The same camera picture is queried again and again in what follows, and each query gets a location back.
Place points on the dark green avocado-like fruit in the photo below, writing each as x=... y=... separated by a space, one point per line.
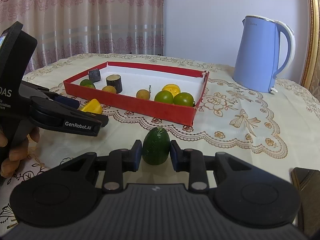
x=156 y=146

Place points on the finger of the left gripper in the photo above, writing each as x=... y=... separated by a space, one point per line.
x=53 y=95
x=55 y=116

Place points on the blue electric kettle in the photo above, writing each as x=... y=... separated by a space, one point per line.
x=257 y=62

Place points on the cream embroidered tablecloth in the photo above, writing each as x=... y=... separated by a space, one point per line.
x=275 y=132

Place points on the yellow starfruit piece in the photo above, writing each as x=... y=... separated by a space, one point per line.
x=93 y=106
x=172 y=88

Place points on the dark sugarcane chunk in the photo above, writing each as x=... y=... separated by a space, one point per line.
x=115 y=81
x=94 y=75

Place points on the pink floral curtain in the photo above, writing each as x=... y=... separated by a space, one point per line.
x=64 y=28

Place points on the person's left hand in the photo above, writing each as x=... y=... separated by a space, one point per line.
x=17 y=154

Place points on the red shallow box tray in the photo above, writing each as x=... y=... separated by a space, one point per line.
x=133 y=86

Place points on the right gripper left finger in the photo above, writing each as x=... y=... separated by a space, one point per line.
x=118 y=162

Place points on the tan longan fruit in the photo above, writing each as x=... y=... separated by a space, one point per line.
x=144 y=94
x=110 y=89

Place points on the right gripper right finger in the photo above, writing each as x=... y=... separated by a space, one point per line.
x=196 y=164

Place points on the dark smartphone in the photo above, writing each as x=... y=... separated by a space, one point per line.
x=306 y=181

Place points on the gold framed padded headboard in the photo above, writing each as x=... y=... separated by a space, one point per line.
x=310 y=77

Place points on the green cucumber chunk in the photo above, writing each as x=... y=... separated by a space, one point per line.
x=87 y=83

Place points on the green round tomato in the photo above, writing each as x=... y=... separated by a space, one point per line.
x=184 y=99
x=164 y=96

